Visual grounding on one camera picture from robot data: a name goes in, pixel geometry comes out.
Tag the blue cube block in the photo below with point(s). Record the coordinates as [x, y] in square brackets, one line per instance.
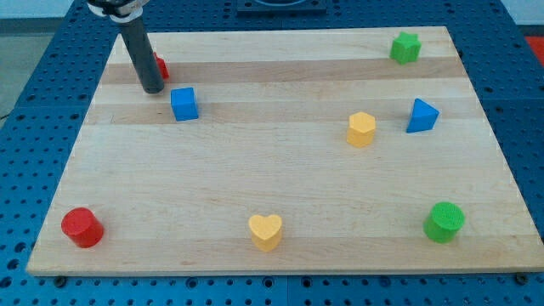
[183, 104]

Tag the light wooden board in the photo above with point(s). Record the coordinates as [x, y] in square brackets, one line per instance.
[175, 197]

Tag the yellow heart block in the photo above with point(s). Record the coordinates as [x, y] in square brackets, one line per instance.
[266, 231]

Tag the yellow hexagon block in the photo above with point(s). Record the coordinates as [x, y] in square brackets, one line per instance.
[361, 129]

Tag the red block behind rod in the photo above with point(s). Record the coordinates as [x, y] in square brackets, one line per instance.
[162, 66]

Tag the blue triangle block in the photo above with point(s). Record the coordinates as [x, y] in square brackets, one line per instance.
[423, 117]

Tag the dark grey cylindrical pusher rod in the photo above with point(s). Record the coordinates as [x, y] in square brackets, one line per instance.
[138, 46]

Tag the green star block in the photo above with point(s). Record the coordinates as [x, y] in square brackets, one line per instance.
[405, 48]

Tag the green cylinder block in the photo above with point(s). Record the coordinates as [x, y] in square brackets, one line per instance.
[443, 222]

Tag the red cylinder block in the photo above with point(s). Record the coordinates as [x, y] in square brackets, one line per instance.
[82, 227]

